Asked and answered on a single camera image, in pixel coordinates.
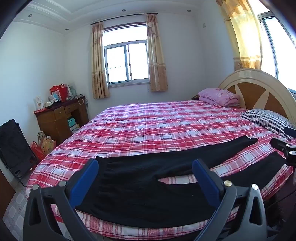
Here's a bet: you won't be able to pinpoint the black pants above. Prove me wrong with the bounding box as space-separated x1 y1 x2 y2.
75 135 287 229

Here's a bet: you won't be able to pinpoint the folded pink blanket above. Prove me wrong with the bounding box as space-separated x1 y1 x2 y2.
198 88 239 108

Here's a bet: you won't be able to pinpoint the red bag on floor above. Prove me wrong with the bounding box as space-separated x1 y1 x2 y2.
31 142 46 162

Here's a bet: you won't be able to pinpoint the beige curtain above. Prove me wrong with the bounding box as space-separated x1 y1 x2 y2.
146 14 168 92
91 22 110 99

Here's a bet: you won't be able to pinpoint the left beige curtain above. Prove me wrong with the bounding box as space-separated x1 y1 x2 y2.
91 22 110 99

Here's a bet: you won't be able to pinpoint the cream wooden headboard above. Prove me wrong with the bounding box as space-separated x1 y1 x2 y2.
219 69 295 125

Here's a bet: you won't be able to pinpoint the curtain rod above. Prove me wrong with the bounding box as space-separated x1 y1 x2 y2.
90 12 159 26

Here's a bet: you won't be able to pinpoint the red plaid bed cover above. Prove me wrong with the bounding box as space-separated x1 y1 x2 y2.
26 99 295 241

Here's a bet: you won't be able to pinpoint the red gift bag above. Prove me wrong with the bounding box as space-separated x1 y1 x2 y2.
50 83 68 102

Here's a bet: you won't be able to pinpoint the striped pillow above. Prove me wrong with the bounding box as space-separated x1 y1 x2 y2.
240 109 295 142

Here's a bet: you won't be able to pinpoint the white card on desk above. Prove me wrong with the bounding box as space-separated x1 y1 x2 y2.
34 96 45 110

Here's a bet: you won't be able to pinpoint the yellow side curtain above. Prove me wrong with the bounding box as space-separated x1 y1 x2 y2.
216 0 262 70

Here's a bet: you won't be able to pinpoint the far window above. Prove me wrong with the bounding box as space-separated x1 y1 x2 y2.
103 22 149 87

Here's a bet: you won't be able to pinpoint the right beige curtain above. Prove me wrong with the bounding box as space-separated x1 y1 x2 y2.
146 14 168 92

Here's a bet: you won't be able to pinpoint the side window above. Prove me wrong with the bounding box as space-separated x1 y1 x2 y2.
258 12 295 93

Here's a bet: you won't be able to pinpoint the brown wooden desk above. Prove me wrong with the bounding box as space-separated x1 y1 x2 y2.
34 95 89 145

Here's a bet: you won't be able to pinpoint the patterned paper bag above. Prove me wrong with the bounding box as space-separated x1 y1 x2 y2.
41 137 56 156

